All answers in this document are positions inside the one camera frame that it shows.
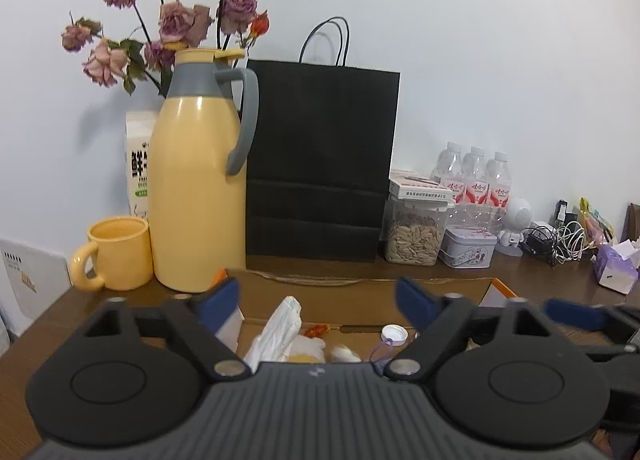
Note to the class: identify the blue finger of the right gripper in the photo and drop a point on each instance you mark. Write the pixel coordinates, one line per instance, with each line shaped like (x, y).
(575, 312)

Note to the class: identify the white milk carton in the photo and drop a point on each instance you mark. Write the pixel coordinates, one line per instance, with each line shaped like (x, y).
(138, 131)

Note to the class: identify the decorated tin box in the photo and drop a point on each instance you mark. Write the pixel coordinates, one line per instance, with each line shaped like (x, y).
(467, 248)

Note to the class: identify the colourful snack packets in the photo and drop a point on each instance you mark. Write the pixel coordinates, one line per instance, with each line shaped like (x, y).
(598, 230)

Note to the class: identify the white tissue packet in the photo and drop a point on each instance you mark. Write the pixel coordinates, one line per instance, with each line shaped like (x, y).
(274, 343)

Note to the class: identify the purple cloth pouch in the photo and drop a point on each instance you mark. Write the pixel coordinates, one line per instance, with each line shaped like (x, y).
(382, 354)

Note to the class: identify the yellow ceramic mug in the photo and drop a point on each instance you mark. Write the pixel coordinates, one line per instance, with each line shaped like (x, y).
(117, 256)

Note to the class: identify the right water bottle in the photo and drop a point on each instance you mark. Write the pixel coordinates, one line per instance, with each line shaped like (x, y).
(499, 189)

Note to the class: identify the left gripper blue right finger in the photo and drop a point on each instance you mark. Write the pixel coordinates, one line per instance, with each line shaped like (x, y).
(417, 305)

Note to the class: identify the water bottle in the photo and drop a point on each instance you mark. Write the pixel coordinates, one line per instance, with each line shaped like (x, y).
(499, 189)
(448, 169)
(475, 184)

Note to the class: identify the white flat box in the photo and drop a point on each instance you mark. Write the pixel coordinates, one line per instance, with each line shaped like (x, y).
(407, 185)

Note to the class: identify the black paper bag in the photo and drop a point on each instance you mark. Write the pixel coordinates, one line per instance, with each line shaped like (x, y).
(317, 173)

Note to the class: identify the purple tissue box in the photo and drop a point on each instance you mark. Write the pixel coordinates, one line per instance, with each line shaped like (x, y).
(617, 267)

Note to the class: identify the clear container with nuts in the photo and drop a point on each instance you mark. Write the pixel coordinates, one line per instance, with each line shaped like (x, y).
(415, 230)

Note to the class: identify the white round lid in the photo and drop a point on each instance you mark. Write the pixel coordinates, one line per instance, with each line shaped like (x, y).
(394, 334)

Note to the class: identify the yellow thermos jug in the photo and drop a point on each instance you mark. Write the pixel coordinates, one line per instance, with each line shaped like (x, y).
(197, 168)

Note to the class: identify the left water bottle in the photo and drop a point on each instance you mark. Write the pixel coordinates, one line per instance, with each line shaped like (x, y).
(448, 169)

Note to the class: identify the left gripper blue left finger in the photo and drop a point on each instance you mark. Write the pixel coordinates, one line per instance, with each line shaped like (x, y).
(219, 310)

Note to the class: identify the red cardboard pumpkin box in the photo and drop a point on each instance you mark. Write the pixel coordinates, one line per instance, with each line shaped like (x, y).
(356, 304)

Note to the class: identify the middle water bottle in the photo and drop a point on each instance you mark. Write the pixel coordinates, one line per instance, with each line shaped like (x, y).
(475, 184)

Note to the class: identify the yellow white plush toy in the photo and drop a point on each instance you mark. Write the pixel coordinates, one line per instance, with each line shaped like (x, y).
(310, 348)

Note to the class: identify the dried pink rose bouquet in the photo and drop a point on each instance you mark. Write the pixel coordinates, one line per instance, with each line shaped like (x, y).
(129, 61)

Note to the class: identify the white robot figurine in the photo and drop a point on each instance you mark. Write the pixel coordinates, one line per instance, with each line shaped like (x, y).
(515, 221)

